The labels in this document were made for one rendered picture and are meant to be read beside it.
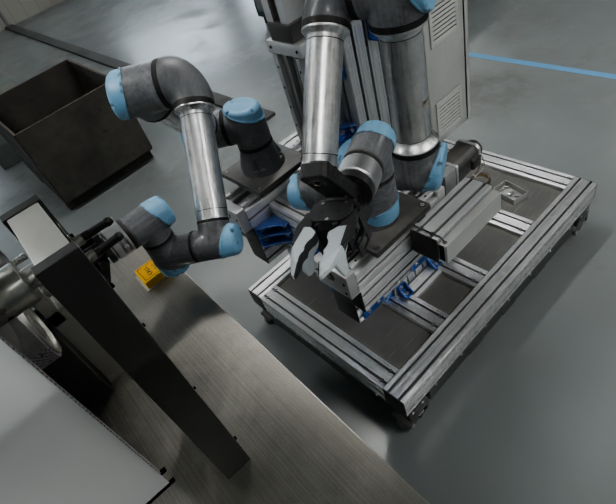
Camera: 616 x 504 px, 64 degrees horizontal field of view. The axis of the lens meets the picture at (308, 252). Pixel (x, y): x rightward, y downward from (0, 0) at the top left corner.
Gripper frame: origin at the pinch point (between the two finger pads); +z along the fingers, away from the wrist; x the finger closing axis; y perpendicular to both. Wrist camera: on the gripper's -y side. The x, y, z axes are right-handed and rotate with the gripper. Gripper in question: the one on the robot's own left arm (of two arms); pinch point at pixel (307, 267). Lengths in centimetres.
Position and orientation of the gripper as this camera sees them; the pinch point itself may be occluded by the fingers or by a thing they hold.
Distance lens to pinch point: 69.6
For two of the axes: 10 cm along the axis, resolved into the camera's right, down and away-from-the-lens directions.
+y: 3.7, 6.9, 6.2
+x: -8.6, 0.1, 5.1
